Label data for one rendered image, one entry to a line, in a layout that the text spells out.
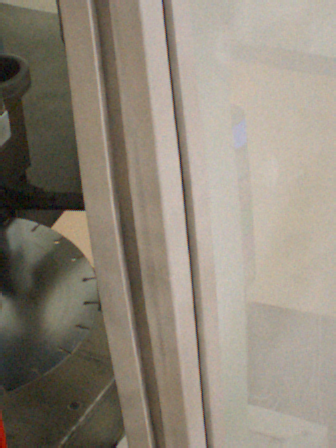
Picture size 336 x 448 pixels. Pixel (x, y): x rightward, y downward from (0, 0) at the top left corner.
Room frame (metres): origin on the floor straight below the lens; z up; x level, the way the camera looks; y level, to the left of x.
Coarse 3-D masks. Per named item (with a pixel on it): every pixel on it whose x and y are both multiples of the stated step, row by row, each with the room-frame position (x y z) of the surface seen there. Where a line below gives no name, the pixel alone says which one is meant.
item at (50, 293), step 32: (0, 224) 1.14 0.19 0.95; (32, 224) 1.13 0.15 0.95; (0, 256) 1.08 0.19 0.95; (32, 256) 1.07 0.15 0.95; (64, 256) 1.07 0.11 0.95; (0, 288) 1.02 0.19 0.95; (32, 288) 1.02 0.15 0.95; (64, 288) 1.01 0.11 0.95; (96, 288) 1.01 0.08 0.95; (0, 320) 0.97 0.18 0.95; (32, 320) 0.96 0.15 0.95; (64, 320) 0.96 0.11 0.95; (0, 352) 0.91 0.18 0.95; (32, 352) 0.91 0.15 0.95; (64, 352) 0.91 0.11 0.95; (0, 384) 0.87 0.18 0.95
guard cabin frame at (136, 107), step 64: (64, 0) 0.49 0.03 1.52; (128, 0) 0.47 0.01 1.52; (128, 64) 0.47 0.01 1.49; (192, 64) 0.50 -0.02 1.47; (128, 128) 0.48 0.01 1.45; (192, 128) 0.50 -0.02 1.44; (128, 192) 0.49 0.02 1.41; (192, 192) 0.49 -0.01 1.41; (128, 256) 0.49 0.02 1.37; (192, 256) 0.49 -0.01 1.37; (128, 320) 0.48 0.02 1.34; (192, 320) 0.48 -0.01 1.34; (128, 384) 0.49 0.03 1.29; (192, 384) 0.48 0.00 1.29
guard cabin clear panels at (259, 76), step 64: (0, 0) 2.29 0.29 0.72; (192, 0) 0.55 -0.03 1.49; (256, 0) 0.61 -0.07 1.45; (320, 0) 0.69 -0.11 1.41; (256, 64) 0.61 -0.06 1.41; (320, 64) 0.69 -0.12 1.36; (256, 128) 0.60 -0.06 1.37; (320, 128) 0.69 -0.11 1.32; (256, 192) 0.59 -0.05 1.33; (320, 192) 0.68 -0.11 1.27; (256, 256) 0.59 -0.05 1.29; (320, 256) 0.68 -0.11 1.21; (256, 320) 0.59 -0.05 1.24; (320, 320) 0.68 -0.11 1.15; (256, 384) 0.58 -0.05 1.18; (320, 384) 0.68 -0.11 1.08
